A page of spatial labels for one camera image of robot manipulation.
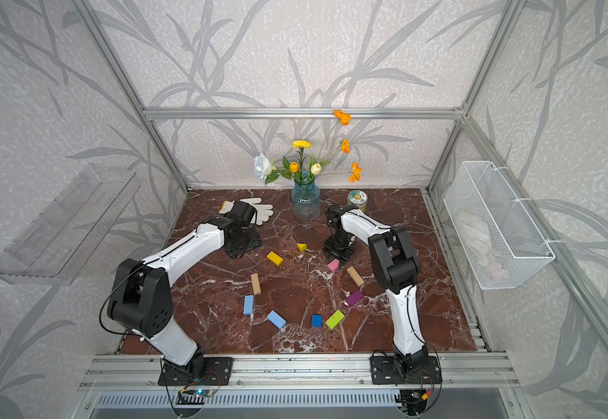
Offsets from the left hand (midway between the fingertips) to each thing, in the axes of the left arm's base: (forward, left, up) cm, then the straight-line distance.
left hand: (254, 245), depth 91 cm
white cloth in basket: (-4, -70, +15) cm, 72 cm away
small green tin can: (+22, -39, +1) cm, 45 cm away
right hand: (0, -27, -8) cm, 28 cm away
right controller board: (-44, -49, -9) cm, 67 cm away
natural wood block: (-10, -1, -9) cm, 14 cm away
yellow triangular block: (+4, -16, -7) cm, 18 cm away
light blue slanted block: (-23, -10, -8) cm, 26 cm away
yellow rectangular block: (0, -6, -9) cm, 11 cm away
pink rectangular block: (-4, -29, -8) cm, 30 cm away
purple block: (-15, -35, -9) cm, 40 cm away
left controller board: (-43, +12, -11) cm, 46 cm away
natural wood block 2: (-7, -36, -8) cm, 38 cm away
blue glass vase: (+19, -18, +2) cm, 26 cm away
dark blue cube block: (-23, -22, -7) cm, 33 cm away
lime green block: (-23, -28, -8) cm, 37 cm away
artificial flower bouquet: (+14, -7, +22) cm, 27 cm away
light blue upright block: (-18, 0, -8) cm, 20 cm away
